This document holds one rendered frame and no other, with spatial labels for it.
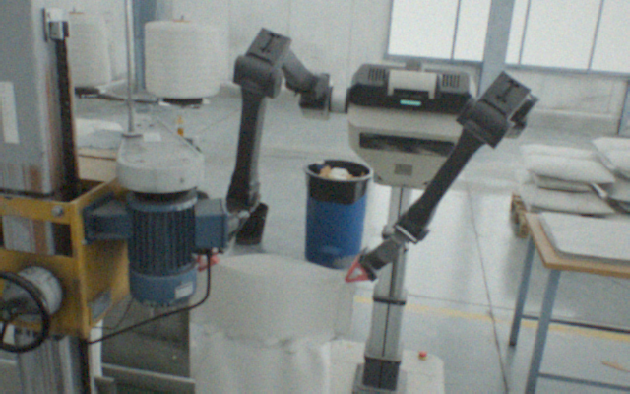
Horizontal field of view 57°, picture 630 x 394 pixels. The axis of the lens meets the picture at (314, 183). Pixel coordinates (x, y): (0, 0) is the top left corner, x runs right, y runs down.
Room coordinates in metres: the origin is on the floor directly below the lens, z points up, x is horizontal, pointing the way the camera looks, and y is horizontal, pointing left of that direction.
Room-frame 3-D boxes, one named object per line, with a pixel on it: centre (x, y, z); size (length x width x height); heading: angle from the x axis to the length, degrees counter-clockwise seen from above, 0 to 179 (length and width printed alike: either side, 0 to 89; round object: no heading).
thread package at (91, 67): (1.38, 0.57, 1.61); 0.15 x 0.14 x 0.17; 80
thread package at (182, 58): (1.34, 0.32, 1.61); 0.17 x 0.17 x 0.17
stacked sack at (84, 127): (4.72, 1.99, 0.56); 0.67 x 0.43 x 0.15; 80
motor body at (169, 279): (1.19, 0.33, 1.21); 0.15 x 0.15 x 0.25
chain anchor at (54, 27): (1.15, 0.51, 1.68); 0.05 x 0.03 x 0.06; 170
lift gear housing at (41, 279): (1.07, 0.57, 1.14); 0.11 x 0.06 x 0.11; 80
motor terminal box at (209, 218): (1.22, 0.23, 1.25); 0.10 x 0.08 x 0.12; 15
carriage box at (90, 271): (1.26, 0.56, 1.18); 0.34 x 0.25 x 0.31; 170
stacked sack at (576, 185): (4.69, -2.00, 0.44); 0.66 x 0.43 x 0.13; 170
